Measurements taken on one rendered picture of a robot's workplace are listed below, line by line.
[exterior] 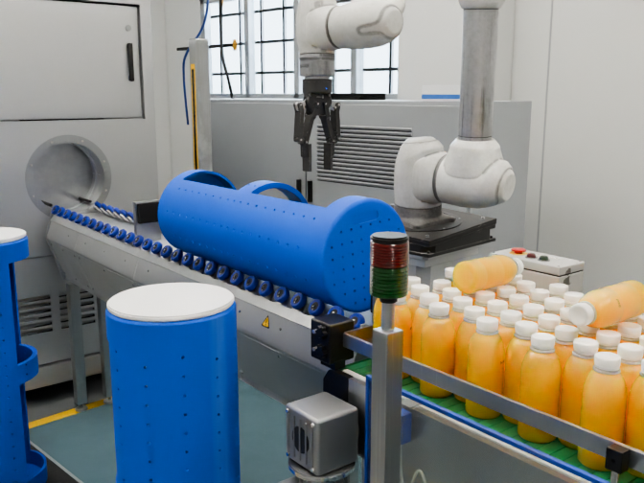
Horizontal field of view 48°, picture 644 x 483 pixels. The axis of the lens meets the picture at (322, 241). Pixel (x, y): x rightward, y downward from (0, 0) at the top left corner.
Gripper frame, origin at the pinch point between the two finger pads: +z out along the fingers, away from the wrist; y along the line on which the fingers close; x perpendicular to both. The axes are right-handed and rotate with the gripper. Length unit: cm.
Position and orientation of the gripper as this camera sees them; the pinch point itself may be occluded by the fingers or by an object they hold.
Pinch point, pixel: (317, 158)
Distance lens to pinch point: 187.7
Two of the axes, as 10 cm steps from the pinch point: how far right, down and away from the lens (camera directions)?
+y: -7.9, 1.1, -6.0
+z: 0.0, 9.8, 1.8
